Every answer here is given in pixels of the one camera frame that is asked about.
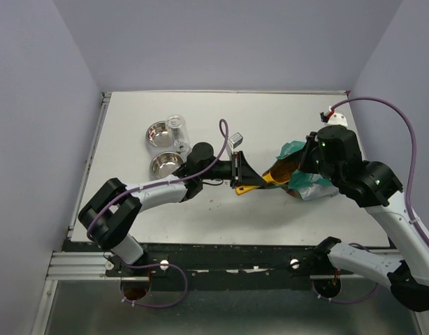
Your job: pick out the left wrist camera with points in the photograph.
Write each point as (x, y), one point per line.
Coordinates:
(233, 142)

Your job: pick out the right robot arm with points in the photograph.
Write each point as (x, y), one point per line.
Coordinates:
(334, 153)

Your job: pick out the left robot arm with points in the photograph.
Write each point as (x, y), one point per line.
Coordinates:
(110, 213)

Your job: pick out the yellow plastic scoop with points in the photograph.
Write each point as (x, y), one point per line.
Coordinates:
(240, 190)

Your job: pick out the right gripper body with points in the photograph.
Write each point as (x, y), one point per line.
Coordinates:
(314, 161)

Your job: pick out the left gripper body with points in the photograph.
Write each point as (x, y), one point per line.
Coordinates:
(235, 180)

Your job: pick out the green pet food bag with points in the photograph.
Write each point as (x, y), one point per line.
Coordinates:
(303, 186)

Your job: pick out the clear plastic water bottle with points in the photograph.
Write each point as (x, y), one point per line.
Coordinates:
(177, 128)

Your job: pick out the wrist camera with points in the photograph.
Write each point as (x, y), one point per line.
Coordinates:
(233, 142)
(333, 118)

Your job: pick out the brown pet food kibble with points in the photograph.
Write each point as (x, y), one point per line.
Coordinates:
(282, 170)

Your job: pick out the aluminium frame profile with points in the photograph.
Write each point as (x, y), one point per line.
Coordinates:
(88, 266)

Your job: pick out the grey double bowl feeder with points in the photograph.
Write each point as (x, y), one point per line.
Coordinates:
(164, 159)

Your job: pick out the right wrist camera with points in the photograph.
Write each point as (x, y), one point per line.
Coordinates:
(333, 118)

